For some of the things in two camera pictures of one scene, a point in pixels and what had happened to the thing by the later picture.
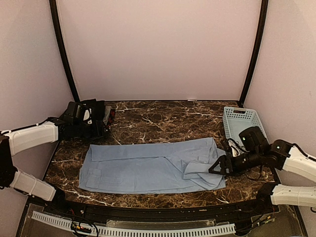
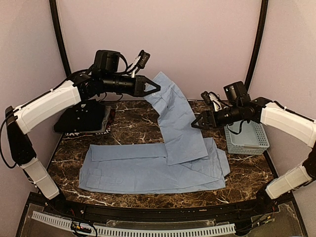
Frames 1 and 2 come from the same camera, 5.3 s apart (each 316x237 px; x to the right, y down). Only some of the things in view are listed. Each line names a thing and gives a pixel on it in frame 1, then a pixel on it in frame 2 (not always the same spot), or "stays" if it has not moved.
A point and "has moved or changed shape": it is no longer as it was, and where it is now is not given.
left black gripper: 98,131 to 140,81
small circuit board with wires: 76,226 stays
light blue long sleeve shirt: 177,165 has moved or changed shape
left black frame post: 54,12 stays
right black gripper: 223,160 to 207,114
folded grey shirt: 107,109 stays
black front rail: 155,213 stays
